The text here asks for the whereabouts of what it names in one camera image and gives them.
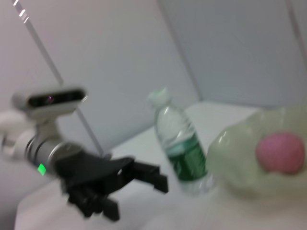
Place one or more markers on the green glass fruit plate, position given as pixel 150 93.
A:
pixel 235 167

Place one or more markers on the pink peach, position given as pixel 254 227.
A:
pixel 279 153

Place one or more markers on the clear green label water bottle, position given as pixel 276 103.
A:
pixel 182 143

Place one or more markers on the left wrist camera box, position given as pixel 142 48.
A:
pixel 48 101

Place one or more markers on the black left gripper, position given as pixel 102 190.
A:
pixel 96 172

